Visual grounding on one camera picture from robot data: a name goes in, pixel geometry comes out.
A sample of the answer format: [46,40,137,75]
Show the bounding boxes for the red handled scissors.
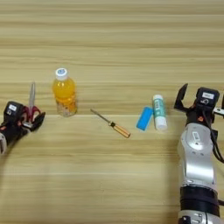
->
[20,81,42,125]

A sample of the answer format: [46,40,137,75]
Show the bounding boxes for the left gripper labelled black box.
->
[3,101,25,121]

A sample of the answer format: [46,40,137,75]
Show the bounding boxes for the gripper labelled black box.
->
[195,87,221,108]
[3,101,25,121]

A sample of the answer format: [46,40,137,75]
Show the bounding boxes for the blue eraser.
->
[136,106,154,131]

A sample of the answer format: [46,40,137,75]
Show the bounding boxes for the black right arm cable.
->
[202,108,224,165]

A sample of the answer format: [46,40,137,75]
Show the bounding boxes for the amber handled screwdriver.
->
[89,108,131,139]

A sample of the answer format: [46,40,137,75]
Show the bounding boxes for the right gripper labelled black box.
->
[195,87,221,108]

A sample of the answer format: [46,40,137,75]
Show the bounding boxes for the orange juice bottle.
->
[52,67,79,118]

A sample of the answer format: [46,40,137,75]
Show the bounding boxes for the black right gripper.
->
[173,83,224,131]

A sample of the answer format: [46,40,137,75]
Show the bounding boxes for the white green glue stick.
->
[152,94,169,131]

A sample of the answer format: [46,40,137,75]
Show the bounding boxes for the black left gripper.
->
[0,111,46,147]

